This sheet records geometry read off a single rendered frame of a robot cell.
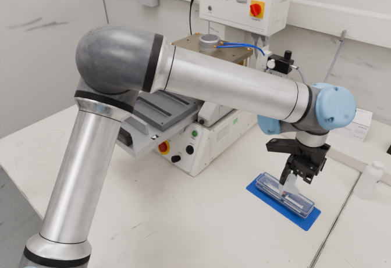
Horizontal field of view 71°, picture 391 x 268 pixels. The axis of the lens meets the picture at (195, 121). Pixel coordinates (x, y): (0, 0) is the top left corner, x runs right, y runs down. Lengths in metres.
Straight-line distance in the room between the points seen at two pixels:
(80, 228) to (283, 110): 0.42
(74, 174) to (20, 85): 1.80
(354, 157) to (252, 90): 0.76
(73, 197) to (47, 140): 0.77
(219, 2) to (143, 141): 0.62
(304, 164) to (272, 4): 0.54
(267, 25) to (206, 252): 0.76
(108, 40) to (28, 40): 1.81
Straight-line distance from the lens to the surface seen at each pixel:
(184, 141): 0.99
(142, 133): 0.86
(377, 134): 1.33
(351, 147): 1.20
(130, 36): 0.44
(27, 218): 2.08
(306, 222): 0.96
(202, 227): 0.89
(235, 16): 1.11
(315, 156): 0.78
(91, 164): 0.54
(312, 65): 1.40
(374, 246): 1.00
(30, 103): 2.38
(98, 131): 0.54
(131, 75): 0.43
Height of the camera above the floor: 1.51
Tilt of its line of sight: 38 degrees down
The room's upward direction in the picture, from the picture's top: straight up
